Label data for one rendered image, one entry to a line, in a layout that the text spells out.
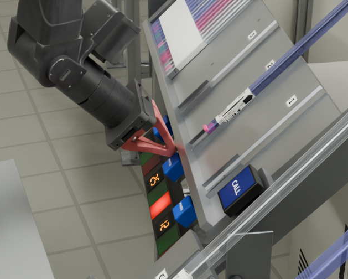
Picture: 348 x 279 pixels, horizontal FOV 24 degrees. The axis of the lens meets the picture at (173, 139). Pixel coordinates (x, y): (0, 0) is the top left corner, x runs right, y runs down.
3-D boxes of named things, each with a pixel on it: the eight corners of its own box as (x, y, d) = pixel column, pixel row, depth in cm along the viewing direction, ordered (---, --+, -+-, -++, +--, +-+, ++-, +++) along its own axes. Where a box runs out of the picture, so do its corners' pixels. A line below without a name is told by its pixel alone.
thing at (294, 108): (233, 242, 94) (215, 227, 92) (163, 34, 151) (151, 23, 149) (359, 134, 89) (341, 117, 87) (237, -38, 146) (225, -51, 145)
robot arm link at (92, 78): (36, 69, 104) (43, 81, 98) (71, 28, 103) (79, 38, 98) (77, 101, 107) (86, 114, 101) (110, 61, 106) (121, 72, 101)
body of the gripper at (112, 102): (144, 85, 110) (104, 52, 107) (152, 120, 101) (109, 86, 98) (111, 117, 112) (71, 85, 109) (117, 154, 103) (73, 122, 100)
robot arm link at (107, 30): (3, 37, 97) (43, 77, 93) (65, -37, 96) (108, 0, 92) (56, 72, 107) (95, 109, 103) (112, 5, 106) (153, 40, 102)
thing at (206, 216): (240, 260, 95) (198, 227, 92) (168, 47, 152) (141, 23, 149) (248, 253, 95) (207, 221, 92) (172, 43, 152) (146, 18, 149)
